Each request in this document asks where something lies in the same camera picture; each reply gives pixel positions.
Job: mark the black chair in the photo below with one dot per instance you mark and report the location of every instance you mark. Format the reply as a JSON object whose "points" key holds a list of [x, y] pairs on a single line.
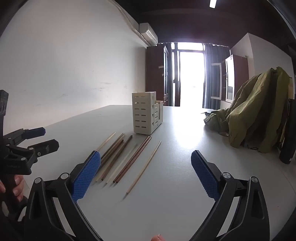
{"points": [[288, 148]]}

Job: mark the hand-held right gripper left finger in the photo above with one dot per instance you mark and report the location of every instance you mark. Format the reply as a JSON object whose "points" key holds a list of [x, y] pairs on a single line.
{"points": [[86, 176]]}

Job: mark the white wall pipe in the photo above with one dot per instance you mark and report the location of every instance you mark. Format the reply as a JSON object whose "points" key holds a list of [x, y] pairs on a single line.
{"points": [[129, 21]]}

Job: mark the glass balcony door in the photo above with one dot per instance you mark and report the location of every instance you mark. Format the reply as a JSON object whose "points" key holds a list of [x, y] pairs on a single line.
{"points": [[192, 76]]}

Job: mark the olive green jacket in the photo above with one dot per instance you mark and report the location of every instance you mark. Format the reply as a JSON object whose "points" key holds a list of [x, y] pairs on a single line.
{"points": [[254, 109]]}

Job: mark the person's right hand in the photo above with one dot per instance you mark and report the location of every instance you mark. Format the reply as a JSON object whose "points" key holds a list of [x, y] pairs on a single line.
{"points": [[157, 238]]}

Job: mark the ceiling light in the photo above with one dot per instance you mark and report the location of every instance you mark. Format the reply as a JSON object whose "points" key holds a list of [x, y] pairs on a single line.
{"points": [[212, 3]]}

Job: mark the cream slotted utensil holder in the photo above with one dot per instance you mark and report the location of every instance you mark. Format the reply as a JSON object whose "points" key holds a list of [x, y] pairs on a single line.
{"points": [[142, 111]]}

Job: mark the dark grey curtain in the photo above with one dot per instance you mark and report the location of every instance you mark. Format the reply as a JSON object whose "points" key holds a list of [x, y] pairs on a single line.
{"points": [[214, 81]]}

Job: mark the dark brown wooden wardrobe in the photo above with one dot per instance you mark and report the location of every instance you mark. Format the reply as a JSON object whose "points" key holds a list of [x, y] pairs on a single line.
{"points": [[155, 76]]}

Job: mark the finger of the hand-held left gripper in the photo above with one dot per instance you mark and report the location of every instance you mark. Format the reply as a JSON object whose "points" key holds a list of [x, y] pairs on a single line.
{"points": [[34, 132], [46, 147]]}

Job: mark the brown cabinet with glass doors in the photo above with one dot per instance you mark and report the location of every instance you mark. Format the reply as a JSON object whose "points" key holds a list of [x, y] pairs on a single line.
{"points": [[240, 74]]}

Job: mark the group of wooden chopsticks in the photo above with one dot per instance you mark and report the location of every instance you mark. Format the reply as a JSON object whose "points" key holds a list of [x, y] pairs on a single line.
{"points": [[134, 159]]}

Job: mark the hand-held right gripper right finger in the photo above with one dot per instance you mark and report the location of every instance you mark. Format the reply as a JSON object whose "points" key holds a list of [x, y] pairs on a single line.
{"points": [[205, 176]]}

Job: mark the person's left hand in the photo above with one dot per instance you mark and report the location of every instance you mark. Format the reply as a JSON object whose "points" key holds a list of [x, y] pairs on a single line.
{"points": [[18, 187]]}

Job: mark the white air conditioner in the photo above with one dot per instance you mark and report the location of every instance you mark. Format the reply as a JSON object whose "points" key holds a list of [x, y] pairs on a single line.
{"points": [[148, 32]]}

